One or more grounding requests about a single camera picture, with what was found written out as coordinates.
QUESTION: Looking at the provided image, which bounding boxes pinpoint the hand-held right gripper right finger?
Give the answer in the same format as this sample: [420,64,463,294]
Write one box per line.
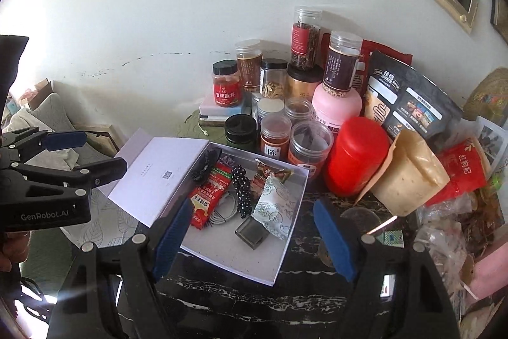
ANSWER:
[313,199,462,339]

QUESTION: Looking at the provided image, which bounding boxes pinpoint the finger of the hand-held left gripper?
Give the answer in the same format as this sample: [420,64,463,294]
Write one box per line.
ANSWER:
[1,126,88,162]
[7,157,128,197]

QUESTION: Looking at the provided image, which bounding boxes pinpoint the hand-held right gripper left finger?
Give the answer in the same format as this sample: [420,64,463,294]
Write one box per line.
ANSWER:
[46,197,196,339]

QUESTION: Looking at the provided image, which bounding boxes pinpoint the white gift box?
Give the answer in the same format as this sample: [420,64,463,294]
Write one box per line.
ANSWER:
[97,128,311,287]

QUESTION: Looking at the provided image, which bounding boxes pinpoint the red snack packet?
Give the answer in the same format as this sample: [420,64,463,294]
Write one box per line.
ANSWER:
[187,160,234,232]

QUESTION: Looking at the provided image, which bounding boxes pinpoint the white charging cable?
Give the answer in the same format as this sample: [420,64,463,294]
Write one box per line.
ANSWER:
[206,192,239,224]

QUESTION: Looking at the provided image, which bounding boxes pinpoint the white patterned sachet packet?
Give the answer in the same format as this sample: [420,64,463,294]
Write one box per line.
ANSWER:
[252,175,296,242]

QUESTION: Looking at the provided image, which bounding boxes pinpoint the dark translucent small case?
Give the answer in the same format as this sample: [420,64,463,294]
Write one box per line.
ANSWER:
[234,218,267,251]

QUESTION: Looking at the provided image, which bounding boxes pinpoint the black hair tie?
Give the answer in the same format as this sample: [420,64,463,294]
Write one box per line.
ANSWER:
[190,147,223,183]

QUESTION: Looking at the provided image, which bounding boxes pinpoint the brown crinkled snack packet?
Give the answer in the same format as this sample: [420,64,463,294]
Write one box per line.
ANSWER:
[251,158,294,197]

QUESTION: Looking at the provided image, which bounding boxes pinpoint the person's left hand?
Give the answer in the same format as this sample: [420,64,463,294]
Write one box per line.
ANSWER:
[0,231,32,272]

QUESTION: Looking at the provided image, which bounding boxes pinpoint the drinking glass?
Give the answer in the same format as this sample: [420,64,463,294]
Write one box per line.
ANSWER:
[339,206,384,268]

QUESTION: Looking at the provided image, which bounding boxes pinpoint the beige framed board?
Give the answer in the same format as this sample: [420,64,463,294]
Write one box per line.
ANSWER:
[73,122,122,157]

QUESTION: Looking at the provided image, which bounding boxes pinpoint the grey leaf-pattern chair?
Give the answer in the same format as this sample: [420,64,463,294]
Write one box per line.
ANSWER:
[8,91,139,248]

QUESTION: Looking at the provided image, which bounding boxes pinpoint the white cloth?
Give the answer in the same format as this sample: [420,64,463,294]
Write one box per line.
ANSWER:
[8,111,82,171]

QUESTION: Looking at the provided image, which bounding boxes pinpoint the thin wooden stick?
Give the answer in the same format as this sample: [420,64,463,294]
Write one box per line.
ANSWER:
[365,216,399,236]

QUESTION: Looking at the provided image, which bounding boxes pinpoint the blue and white medicine box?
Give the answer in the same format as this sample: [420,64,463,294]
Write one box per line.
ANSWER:
[375,230,405,248]

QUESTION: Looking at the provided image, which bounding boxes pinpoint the red canister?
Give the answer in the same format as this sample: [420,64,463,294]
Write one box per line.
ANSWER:
[323,117,391,197]

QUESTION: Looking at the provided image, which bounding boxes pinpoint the kraft paper pouch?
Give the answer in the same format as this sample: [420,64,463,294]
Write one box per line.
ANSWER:
[353,129,451,217]

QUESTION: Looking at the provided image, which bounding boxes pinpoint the clear jar with orange label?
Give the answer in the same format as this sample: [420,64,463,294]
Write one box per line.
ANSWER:
[288,122,334,179]

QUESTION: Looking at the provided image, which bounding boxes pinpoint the green mat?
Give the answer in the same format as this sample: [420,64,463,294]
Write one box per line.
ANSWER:
[175,109,227,143]

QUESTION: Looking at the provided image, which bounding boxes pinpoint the clear plastic bag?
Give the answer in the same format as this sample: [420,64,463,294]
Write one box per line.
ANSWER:
[413,200,489,284]

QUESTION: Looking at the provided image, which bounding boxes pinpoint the orange powder jar white label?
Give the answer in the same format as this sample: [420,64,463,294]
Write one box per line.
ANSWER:
[260,114,292,161]

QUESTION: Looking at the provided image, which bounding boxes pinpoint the dark green jar black lid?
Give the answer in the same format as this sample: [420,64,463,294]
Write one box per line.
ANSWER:
[224,114,258,147]

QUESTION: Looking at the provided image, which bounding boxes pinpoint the pink canister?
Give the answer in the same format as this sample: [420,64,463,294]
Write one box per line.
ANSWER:
[311,83,364,135]

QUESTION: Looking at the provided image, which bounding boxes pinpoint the small clear jar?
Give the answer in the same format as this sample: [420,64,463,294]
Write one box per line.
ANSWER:
[285,98,314,125]

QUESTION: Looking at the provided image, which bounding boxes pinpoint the red goji berry packet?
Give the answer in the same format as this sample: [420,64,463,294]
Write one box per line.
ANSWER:
[424,138,493,208]

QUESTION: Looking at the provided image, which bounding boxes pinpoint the clear jar with silver lid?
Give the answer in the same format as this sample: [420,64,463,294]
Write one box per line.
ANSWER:
[257,98,285,121]

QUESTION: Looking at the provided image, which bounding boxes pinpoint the pink cloth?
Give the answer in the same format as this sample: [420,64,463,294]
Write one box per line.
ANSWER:
[470,240,508,300]

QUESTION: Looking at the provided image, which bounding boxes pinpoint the black oats pouch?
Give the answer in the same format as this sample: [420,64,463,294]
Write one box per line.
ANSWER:
[363,50,465,151]

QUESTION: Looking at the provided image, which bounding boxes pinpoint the black-lid jar of dried slices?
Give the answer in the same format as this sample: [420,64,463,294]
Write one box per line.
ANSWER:
[260,59,288,100]

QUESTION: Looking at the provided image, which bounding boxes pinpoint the clear jar with brown label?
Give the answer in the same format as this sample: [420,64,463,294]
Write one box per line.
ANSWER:
[235,40,263,93]

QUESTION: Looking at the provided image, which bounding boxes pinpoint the clear grain jar dark label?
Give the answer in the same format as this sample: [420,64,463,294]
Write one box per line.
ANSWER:
[323,30,364,95]

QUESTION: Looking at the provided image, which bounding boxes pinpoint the white card with dark photo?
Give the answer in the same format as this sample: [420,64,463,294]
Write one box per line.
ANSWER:
[472,116,508,173]

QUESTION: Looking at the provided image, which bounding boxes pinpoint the tall tea jar red label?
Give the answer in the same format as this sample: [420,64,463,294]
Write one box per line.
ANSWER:
[290,6,321,71]

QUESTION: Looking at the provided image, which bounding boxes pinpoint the woven straw fan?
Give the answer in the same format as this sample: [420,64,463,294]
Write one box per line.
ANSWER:
[462,67,508,123]

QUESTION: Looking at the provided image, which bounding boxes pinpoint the dark picture frame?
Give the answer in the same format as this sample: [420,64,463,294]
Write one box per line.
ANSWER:
[490,0,508,32]

